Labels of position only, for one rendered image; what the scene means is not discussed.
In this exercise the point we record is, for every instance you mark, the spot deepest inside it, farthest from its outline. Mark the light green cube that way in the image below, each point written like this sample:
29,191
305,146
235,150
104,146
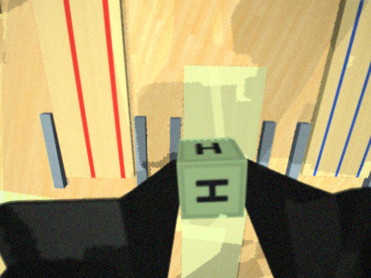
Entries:
212,178

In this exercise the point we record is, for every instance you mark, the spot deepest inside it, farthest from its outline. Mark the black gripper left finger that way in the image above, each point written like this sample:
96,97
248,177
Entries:
135,231

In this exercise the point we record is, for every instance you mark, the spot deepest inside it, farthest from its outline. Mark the tan strip with blue lines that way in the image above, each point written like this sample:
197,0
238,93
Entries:
339,142

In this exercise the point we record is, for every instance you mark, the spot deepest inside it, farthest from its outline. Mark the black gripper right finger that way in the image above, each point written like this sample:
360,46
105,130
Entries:
305,231

